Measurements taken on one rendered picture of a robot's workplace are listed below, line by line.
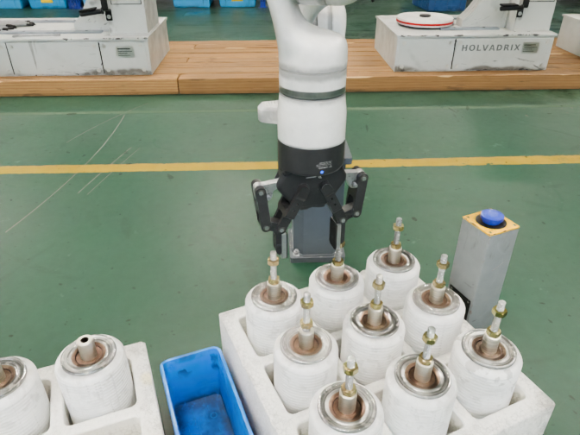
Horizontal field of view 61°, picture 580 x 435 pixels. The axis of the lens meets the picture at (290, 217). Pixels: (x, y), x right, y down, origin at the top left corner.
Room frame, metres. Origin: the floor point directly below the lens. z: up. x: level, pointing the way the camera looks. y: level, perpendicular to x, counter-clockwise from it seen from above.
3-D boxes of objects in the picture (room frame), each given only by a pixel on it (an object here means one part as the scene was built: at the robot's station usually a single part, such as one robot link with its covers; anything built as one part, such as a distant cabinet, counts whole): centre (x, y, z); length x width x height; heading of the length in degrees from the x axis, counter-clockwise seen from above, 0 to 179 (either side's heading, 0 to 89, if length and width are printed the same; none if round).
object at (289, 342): (0.52, -0.02, 0.25); 0.08 x 0.08 x 0.01
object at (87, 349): (0.50, 0.29, 0.26); 0.02 x 0.02 x 0.03
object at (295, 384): (0.52, -0.02, 0.16); 0.10 x 0.10 x 0.18
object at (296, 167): (0.51, -0.02, 0.54); 0.08 x 0.08 x 0.09
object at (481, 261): (0.76, -0.36, 0.16); 0.07 x 0.07 x 0.31; 25
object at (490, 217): (0.76, -0.36, 0.32); 0.04 x 0.04 x 0.02
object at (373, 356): (0.57, -0.13, 0.16); 0.10 x 0.10 x 0.18
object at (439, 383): (0.46, -0.18, 0.25); 0.08 x 0.08 x 0.01
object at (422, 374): (0.46, -0.18, 0.26); 0.02 x 0.02 x 0.03
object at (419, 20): (2.86, -0.73, 0.29); 0.30 x 0.30 x 0.06
